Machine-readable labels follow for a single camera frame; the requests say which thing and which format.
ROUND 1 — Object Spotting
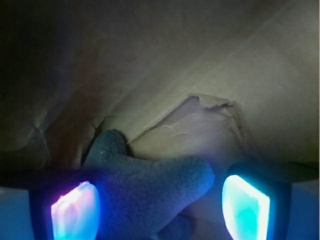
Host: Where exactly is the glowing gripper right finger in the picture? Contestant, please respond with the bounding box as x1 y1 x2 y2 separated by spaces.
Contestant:
221 162 293 240

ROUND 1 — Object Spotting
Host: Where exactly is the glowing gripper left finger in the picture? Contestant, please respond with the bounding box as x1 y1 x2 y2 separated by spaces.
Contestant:
29 168 101 240

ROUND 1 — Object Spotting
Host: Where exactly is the gray plush animal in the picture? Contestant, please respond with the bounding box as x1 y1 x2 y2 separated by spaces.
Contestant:
83 130 215 240

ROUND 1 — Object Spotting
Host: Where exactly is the brown paper bag bin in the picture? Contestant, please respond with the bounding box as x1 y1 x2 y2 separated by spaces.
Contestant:
0 0 320 181

